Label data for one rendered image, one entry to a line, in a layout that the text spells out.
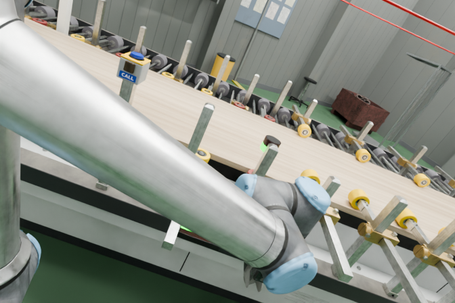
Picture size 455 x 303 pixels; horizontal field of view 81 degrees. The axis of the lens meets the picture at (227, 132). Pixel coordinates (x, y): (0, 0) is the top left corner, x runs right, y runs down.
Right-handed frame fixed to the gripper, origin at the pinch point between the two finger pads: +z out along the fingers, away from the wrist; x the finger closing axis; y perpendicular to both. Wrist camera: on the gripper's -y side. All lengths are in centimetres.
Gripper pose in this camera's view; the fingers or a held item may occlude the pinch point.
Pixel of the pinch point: (248, 278)
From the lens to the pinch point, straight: 88.1
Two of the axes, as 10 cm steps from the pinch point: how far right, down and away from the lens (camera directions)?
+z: -3.8, 8.3, 4.1
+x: 9.2, 3.8, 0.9
